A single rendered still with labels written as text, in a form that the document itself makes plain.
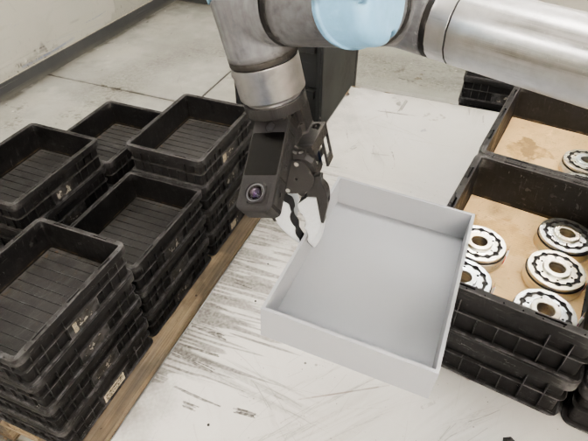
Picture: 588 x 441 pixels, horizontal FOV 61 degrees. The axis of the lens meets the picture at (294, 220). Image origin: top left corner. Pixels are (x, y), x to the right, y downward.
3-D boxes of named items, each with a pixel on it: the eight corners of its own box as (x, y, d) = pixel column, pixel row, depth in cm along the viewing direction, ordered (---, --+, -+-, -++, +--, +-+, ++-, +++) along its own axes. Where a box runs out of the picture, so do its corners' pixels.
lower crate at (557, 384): (555, 424, 87) (581, 388, 79) (392, 349, 98) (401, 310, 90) (585, 276, 113) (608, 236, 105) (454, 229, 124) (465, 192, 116)
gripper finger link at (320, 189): (337, 216, 63) (321, 157, 58) (334, 224, 62) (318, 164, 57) (303, 216, 65) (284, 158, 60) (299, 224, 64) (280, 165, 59)
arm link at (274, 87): (283, 69, 50) (213, 76, 53) (294, 111, 52) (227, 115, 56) (306, 41, 55) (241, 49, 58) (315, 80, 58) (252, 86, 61)
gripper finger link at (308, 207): (343, 224, 70) (328, 168, 65) (332, 253, 66) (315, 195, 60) (322, 224, 71) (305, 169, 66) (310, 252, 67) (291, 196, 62)
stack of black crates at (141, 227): (155, 340, 166) (134, 269, 143) (81, 313, 174) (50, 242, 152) (213, 259, 194) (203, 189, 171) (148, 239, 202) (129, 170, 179)
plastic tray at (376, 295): (428, 398, 54) (438, 374, 51) (260, 334, 60) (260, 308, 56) (465, 240, 73) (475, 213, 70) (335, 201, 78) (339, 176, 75)
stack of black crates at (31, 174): (59, 305, 177) (11, 206, 147) (-6, 281, 185) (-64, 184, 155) (127, 233, 205) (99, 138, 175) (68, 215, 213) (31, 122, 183)
